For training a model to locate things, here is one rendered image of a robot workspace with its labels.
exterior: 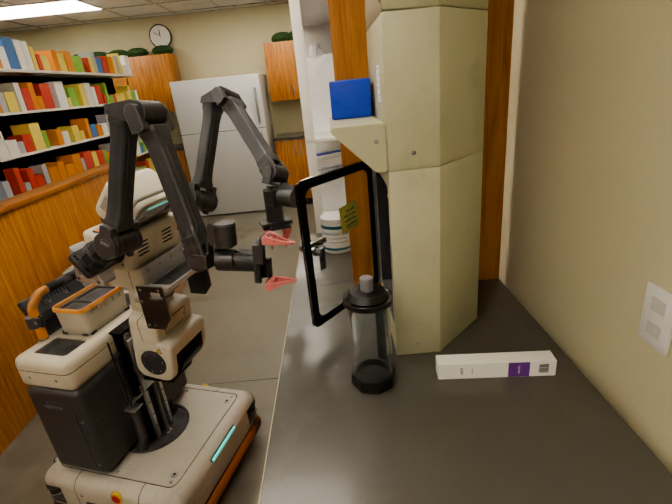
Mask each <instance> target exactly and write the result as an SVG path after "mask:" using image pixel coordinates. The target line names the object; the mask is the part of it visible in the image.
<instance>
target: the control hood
mask: <svg viewBox="0 0 672 504"><path fill-rule="evenodd" d="M329 121H330V132H331V133H332V135H333V136H334V137H335V138H336V139H337V140H339V141H340V142H341V143H342V144H343V145H344V146H346V147H347V148H348V149H349V150H350V151H352V152H353V153H354V154H355V155H356V156H357V157H359V158H360V159H361V160H362V161H363V162H364V163H366V164H367V165H368V166H369V167H370V168H372V169H373V170H374V171H375V172H378V173H380V172H387V170H388V155H387V134H386V124H385V123H383V122H382V121H380V120H379V119H378V118H376V117H375V116H373V115H372V116H370V117H360V118H350V119H340V120H333V119H332V117H330V118H329Z"/></svg>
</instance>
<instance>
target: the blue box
mask: <svg viewBox="0 0 672 504"><path fill-rule="evenodd" d="M329 91H330V101H331V112H332V119H333V120H340V119H350V118H360V117H370V116H372V104H371V88H370V78H360V79H350V80H340V81H330V82H329Z"/></svg>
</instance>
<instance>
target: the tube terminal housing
mask: <svg viewBox="0 0 672 504"><path fill-rule="evenodd" d="M487 27H488V10H478V9H467V8H456V7H445V6H434V7H424V8H415V9H405V10H396V11H386V12H381V13H380V15H379V16H378V17H377V19H376V20H375V21H374V22H373V24H372V25H371V26H370V28H369V29H368V30H367V32H366V39H367V56H368V72H369V78H370V88H371V104H372V115H373V116H375V117H376V118H378V119H379V120H380V121H382V122H383V123H385V124H386V134H387V155H388V170H387V172H380V175H381V177H382V178H383V180H384V182H385V183H386V185H387V190H388V206H389V227H390V244H391V247H392V263H393V275H392V288H393V308H394V321H393V318H392V314H391V311H390V325H391V333H392V337H393V341H394V345H395V349H396V353H397V355H406V354H417V353H428V352H439V351H441V350H442V349H443V348H444V347H446V346H447V345H448V344H449V343H450V342H451V341H452V340H453V339H454V338H455V337H457V336H458V335H459V334H460V333H461V332H462V331H463V330H464V329H465V328H466V327H468V326H469V325H470V324H471V323H472V322H473V321H474V320H475V319H476V318H477V305H478V277H479V250H480V223H481V195H482V168H483V151H482V150H483V137H484V110H485V82H486V55H487ZM378 63H379V74H380V94H381V103H378V98H377V79H376V64H378Z"/></svg>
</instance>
